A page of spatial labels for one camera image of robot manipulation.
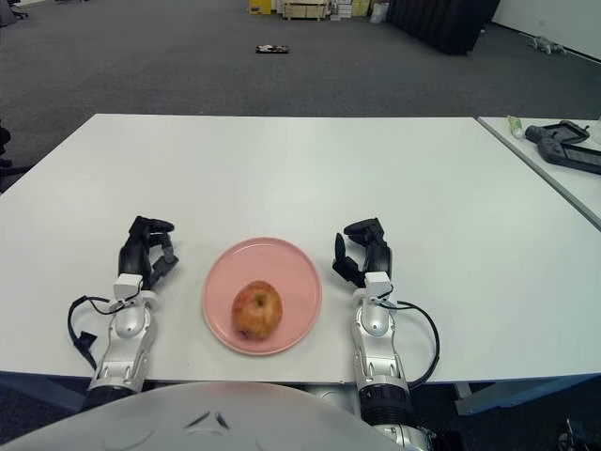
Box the black handheld controller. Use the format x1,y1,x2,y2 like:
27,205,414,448
524,120,592,145
536,138,601,176

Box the wooden pallet crate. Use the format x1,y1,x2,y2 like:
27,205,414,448
283,0,330,21

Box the red yellow apple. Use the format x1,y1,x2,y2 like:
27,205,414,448
231,280,284,340

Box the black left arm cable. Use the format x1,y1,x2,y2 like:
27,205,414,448
67,294,121,372

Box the grey robot torso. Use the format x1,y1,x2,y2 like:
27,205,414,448
0,381,409,451

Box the pink round plate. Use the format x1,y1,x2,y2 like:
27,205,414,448
201,236,323,356

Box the grey quadruped robot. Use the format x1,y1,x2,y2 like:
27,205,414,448
526,36,569,56

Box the black curtain partition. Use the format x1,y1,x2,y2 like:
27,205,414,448
387,0,502,56

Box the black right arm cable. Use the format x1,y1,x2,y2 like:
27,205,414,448
389,300,441,387

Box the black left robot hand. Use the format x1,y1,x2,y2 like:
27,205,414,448
116,215,182,291

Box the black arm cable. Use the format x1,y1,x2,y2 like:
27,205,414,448
389,300,441,387
67,294,121,372

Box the black office chair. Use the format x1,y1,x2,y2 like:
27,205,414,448
0,119,27,189

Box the white side table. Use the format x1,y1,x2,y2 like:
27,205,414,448
476,116,601,231

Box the stacked white boxes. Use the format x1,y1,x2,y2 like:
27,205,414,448
328,0,372,21

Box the dark background office chair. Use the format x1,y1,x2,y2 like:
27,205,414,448
0,0,29,21

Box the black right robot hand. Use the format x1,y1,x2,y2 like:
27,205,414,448
331,216,393,288

